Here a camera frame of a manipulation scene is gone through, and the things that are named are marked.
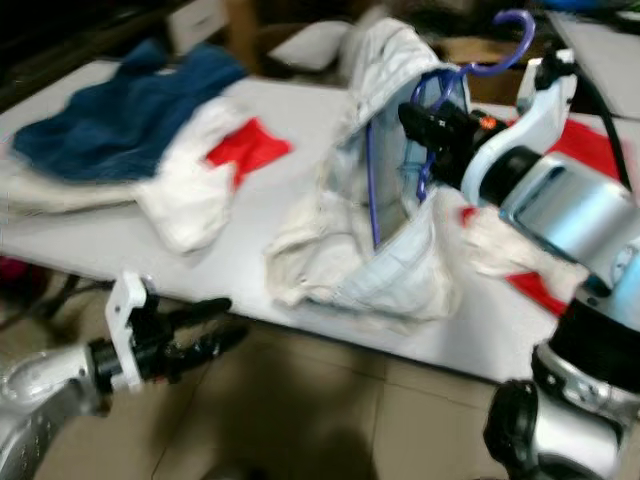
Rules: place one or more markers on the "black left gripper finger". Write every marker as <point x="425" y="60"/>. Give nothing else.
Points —
<point x="210" y="345"/>
<point x="200" y="312"/>

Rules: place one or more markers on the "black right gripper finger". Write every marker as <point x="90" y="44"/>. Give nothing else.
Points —
<point x="443" y="163"/>
<point x="427" y="122"/>

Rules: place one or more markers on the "purple plastic hanger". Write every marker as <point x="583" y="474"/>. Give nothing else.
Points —
<point x="495" y="71"/>

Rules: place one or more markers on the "white denim garment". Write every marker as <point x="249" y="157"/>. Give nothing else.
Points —
<point x="300" y="245"/>
<point x="60" y="195"/>

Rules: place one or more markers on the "blue denim garment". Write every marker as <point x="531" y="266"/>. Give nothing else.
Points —
<point x="120" y="120"/>

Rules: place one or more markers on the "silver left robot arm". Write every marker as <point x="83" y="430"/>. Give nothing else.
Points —
<point x="40" y="390"/>

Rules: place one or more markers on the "cardboard box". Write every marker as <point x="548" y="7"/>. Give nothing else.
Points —
<point x="500" y="90"/>

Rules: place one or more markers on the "white cloth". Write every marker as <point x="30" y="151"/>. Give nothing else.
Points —
<point x="510" y="250"/>
<point x="190" y="205"/>

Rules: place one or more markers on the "red cloth garment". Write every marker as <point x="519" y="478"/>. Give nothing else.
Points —
<point x="250" y="148"/>
<point x="585" y="150"/>

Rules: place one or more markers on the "white pillow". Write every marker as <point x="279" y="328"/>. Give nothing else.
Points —
<point x="310" y="45"/>

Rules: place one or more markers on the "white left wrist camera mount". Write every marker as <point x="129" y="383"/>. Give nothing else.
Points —
<point x="125" y="305"/>

